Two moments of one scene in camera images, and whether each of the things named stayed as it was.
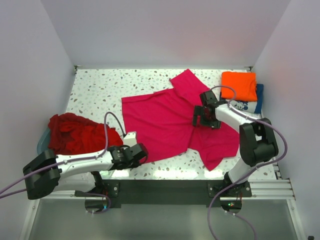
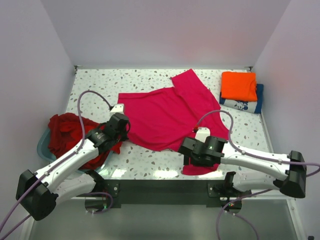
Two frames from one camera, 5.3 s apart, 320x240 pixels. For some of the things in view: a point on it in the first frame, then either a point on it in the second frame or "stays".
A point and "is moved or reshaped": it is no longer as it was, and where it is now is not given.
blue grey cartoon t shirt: (254, 106) stays
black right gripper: (199, 110) → (195, 162)
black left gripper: (134, 164) → (124, 135)
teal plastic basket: (43, 144) stays
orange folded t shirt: (244, 84) stays
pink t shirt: (161, 122) is moved or reshaped
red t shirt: (71, 134) stays
